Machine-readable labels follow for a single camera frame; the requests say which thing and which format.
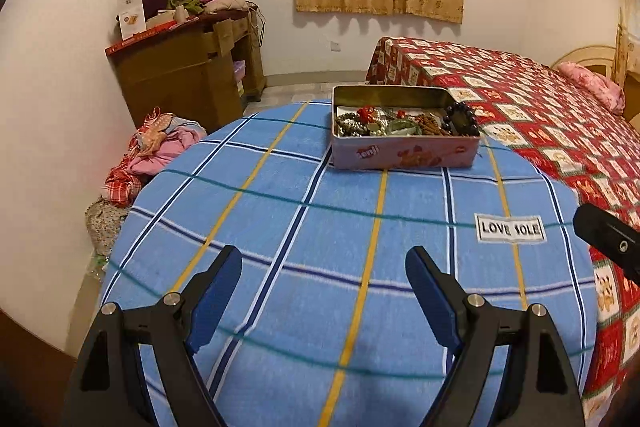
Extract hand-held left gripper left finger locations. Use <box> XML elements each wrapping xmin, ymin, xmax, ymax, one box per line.
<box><xmin>60</xmin><ymin>245</ymin><xmax>243</xmax><ymax>427</ymax></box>

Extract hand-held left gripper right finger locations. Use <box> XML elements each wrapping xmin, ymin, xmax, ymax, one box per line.
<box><xmin>405</xmin><ymin>246</ymin><xmax>586</xmax><ymax>427</ymax></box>

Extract pink metal tin box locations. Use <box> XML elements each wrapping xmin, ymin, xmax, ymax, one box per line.
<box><xmin>331</xmin><ymin>85</ymin><xmax>482</xmax><ymax>170</ymax></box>

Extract dark blue bead bracelet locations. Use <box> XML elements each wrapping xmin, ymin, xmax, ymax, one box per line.
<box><xmin>440</xmin><ymin>102</ymin><xmax>476</xmax><ymax>136</ymax></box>

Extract grey bead bracelet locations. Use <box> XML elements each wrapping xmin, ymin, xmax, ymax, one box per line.
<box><xmin>336</xmin><ymin>111</ymin><xmax>362</xmax><ymax>135</ymax></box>

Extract blue plaid cloth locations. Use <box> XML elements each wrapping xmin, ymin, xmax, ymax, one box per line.
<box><xmin>97</xmin><ymin>99</ymin><xmax>601</xmax><ymax>427</ymax></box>

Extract clear plastic bottles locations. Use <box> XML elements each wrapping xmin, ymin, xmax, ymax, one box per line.
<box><xmin>87</xmin><ymin>254</ymin><xmax>109</xmax><ymax>281</ymax></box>

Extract red patterned bed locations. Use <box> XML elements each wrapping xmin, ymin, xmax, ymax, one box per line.
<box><xmin>365</xmin><ymin>37</ymin><xmax>640</xmax><ymax>427</ymax></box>

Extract pink pillow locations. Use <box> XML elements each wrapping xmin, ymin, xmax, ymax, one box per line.
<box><xmin>556</xmin><ymin>62</ymin><xmax>626</xmax><ymax>110</ymax></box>

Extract pile of clothes on floor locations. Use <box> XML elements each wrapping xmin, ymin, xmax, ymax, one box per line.
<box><xmin>85</xmin><ymin>107</ymin><xmax>208</xmax><ymax>258</ymax></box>

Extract cream wooden headboard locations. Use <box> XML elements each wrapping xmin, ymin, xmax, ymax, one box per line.
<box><xmin>550</xmin><ymin>46</ymin><xmax>640</xmax><ymax>128</ymax></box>

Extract dark brown furniture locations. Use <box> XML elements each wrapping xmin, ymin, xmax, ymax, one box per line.
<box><xmin>0</xmin><ymin>309</ymin><xmax>76</xmax><ymax>427</ymax></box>

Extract narrow beige curtain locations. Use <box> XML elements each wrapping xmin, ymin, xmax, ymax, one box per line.
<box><xmin>612</xmin><ymin>0</ymin><xmax>640</xmax><ymax>72</ymax></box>

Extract wooden desk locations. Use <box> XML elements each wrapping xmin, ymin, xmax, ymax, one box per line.
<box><xmin>105</xmin><ymin>9</ymin><xmax>267</xmax><ymax>104</ymax></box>

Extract flat red box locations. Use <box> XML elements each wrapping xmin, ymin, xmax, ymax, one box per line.
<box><xmin>105</xmin><ymin>21</ymin><xmax>178</xmax><ymax>55</ymax></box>

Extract upright white box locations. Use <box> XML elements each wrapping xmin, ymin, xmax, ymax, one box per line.
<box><xmin>116</xmin><ymin>0</ymin><xmax>147</xmax><ymax>42</ymax></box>

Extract brown bead bracelet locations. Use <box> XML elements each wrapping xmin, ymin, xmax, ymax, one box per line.
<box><xmin>414</xmin><ymin>114</ymin><xmax>453</xmax><ymax>138</ymax></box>

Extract hanging cables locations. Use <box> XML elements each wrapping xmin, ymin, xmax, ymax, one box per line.
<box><xmin>250</xmin><ymin>4</ymin><xmax>269</xmax><ymax>48</ymax></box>

